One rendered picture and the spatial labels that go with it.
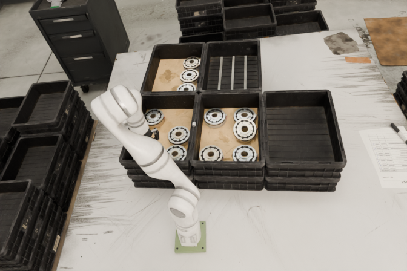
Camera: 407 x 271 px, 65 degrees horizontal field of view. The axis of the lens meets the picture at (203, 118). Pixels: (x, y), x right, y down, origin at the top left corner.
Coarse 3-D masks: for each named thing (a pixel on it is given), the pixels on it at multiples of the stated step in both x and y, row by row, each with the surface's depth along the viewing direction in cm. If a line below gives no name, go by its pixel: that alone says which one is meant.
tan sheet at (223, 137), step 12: (228, 108) 156; (252, 108) 154; (204, 120) 153; (228, 120) 151; (204, 132) 148; (216, 132) 148; (228, 132) 147; (204, 144) 144; (216, 144) 143; (228, 144) 142; (240, 144) 142; (252, 144) 141; (228, 156) 138
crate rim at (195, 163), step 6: (198, 96) 150; (198, 102) 148; (198, 108) 147; (198, 114) 143; (198, 120) 141; (192, 144) 132; (264, 144) 128; (192, 150) 130; (264, 150) 126; (192, 156) 128; (264, 156) 124; (192, 162) 127; (198, 162) 126; (204, 162) 126; (210, 162) 126; (216, 162) 125; (222, 162) 125; (228, 162) 124; (234, 162) 124; (240, 162) 124; (252, 162) 123; (258, 162) 123; (264, 162) 123
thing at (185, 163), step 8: (144, 96) 156; (152, 96) 155; (192, 120) 141; (128, 128) 143; (192, 128) 138; (192, 136) 135; (120, 160) 132; (128, 160) 131; (176, 160) 128; (184, 160) 128
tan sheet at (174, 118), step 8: (168, 112) 160; (176, 112) 159; (184, 112) 159; (192, 112) 158; (168, 120) 156; (176, 120) 156; (184, 120) 155; (160, 128) 154; (168, 128) 153; (152, 136) 151; (160, 136) 150; (168, 144) 147
